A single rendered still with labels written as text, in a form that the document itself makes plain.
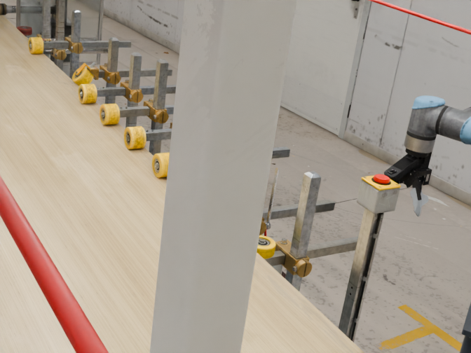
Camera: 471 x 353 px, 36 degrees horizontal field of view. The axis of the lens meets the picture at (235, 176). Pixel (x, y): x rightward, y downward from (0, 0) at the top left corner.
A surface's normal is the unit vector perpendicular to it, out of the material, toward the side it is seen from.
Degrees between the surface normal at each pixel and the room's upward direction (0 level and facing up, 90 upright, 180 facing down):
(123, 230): 0
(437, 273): 0
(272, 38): 90
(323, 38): 90
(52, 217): 0
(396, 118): 90
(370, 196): 90
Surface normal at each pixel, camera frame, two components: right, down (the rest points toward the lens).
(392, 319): 0.13, -0.91
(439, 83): -0.81, 0.13
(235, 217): 0.50, 0.40
